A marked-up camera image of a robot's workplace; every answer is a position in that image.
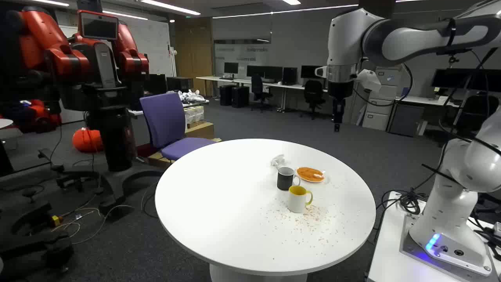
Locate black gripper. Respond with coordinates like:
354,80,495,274
327,78,359,131

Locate glass bowl of orange grains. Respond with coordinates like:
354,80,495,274
294,164,332,186

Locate black office chair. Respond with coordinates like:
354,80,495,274
452,92,498,139
249,74,274,113
304,77,326,121

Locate grey file cabinet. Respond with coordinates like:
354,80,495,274
359,91,395,131

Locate white desk with dark cabinet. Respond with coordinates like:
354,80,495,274
388,94,460,138

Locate white mug yellow inside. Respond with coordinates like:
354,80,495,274
287,183,315,215

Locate scattered orange grains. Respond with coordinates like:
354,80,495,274
249,200,362,255

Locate wide black monitor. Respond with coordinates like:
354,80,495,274
431,67,468,91
467,67,501,94

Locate long white desk row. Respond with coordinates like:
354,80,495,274
194,75,330,114

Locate cardboard box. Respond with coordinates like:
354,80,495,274
185,121,216,141

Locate white storage box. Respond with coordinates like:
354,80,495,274
178,89,207,131

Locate white robot mounting table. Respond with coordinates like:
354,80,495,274
366,189,501,282

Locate wooden door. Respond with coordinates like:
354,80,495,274
174,17,215,95

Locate purple chair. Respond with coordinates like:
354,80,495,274
138,91,216,174

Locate whiteboard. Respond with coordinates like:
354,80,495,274
122,17,178,78

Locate ceiling light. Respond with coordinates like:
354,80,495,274
100,8,150,22
139,0,202,17

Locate orange ball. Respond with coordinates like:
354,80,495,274
70,125,105,155

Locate red Baxter robot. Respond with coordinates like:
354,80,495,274
0,5,153,174

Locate black floor base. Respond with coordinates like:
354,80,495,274
0,200,77,272

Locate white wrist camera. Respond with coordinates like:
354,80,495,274
357,69,384,95

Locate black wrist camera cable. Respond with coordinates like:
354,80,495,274
354,61,415,108

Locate black cup with white handle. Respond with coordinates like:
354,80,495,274
276,166,302,193

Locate black cable bundle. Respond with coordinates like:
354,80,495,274
377,186,424,216

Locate yellow floor cable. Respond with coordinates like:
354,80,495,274
50,205,106,240

